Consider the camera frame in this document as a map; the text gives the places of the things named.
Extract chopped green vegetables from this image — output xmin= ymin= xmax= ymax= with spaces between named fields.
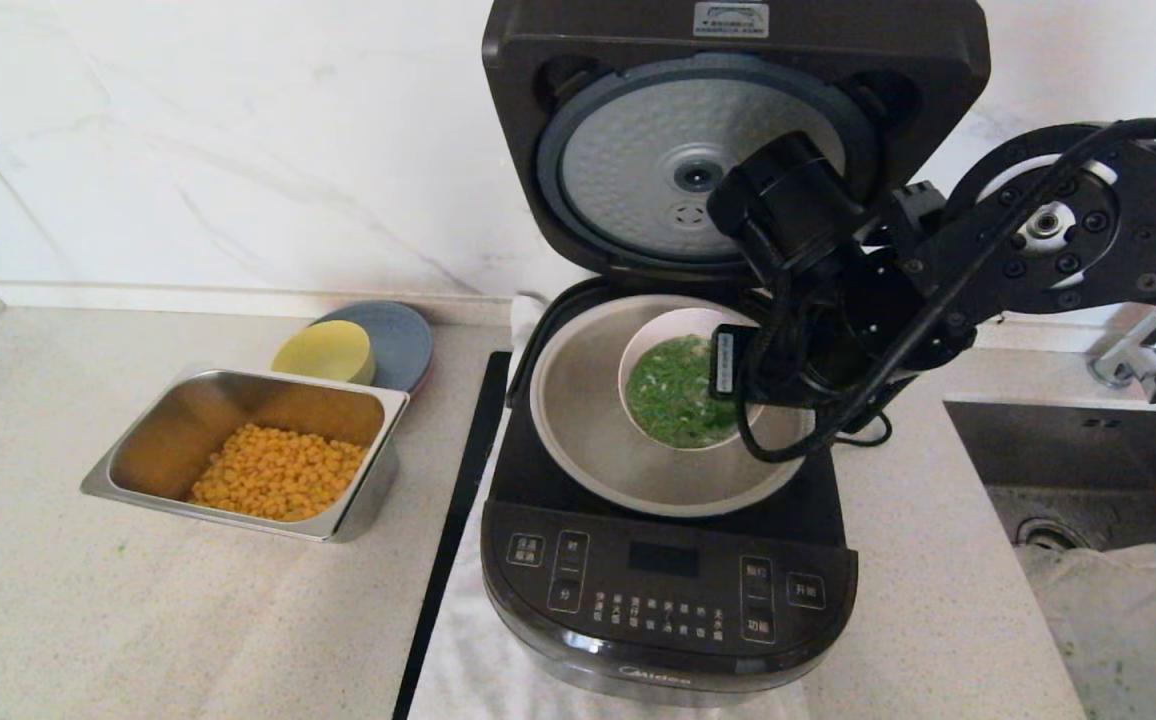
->
xmin=626 ymin=335 xmax=739 ymax=448

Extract white round bowl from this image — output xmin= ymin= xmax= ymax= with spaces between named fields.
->
xmin=618 ymin=307 xmax=769 ymax=451

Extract black rice cooker lid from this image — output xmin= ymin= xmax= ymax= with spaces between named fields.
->
xmin=483 ymin=0 xmax=992 ymax=291

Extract grey inner cooking pot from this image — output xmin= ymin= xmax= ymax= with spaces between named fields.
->
xmin=528 ymin=294 xmax=816 ymax=518

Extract black rice cooker body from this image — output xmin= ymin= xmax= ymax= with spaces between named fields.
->
xmin=481 ymin=275 xmax=860 ymax=709

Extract grey dimpled inner lid plate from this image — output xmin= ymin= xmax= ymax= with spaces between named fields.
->
xmin=536 ymin=52 xmax=879 ymax=269

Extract yellow bowl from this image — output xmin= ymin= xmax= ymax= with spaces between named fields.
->
xmin=271 ymin=320 xmax=377 ymax=387

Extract long black strip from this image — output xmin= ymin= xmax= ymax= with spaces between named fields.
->
xmin=393 ymin=350 xmax=514 ymax=720

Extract blue grey plate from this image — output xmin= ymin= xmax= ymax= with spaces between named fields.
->
xmin=313 ymin=301 xmax=434 ymax=393

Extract stainless steel sink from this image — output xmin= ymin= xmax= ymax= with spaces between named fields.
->
xmin=943 ymin=398 xmax=1156 ymax=720

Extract round sink drain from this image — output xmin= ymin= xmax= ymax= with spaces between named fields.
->
xmin=1016 ymin=517 xmax=1084 ymax=552

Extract white towel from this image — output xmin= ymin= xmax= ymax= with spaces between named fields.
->
xmin=406 ymin=290 xmax=811 ymax=720

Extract chrome faucet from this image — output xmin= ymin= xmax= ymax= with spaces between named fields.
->
xmin=1088 ymin=305 xmax=1156 ymax=405

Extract white cloth with green bits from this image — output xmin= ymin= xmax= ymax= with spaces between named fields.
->
xmin=1018 ymin=543 xmax=1156 ymax=720

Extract yellow corn kernels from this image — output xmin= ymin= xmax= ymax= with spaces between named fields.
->
xmin=188 ymin=423 xmax=369 ymax=523

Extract stainless steel tray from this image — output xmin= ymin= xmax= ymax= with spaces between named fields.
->
xmin=79 ymin=368 xmax=411 ymax=544

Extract black power cable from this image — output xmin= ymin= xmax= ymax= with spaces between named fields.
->
xmin=833 ymin=410 xmax=892 ymax=448

